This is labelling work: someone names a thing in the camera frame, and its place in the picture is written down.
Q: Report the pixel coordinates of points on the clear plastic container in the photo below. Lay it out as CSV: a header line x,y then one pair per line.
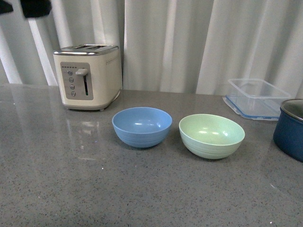
x,y
257,89

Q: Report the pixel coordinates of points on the white curtain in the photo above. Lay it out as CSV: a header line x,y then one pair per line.
x,y
186,46

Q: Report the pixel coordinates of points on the clear blue-rimmed container lid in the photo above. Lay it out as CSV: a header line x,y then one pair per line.
x,y
255,109

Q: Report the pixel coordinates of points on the dark blue pot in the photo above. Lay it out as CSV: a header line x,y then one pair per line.
x,y
288,134

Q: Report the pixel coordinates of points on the green plastic bowl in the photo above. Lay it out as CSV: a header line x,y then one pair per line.
x,y
210,136

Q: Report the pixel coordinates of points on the cream two-slot toaster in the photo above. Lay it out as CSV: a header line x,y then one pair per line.
x,y
89,75

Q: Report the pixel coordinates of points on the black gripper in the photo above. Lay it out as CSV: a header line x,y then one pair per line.
x,y
30,8

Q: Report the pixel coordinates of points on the blue plastic bowl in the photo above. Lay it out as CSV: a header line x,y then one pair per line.
x,y
142,127

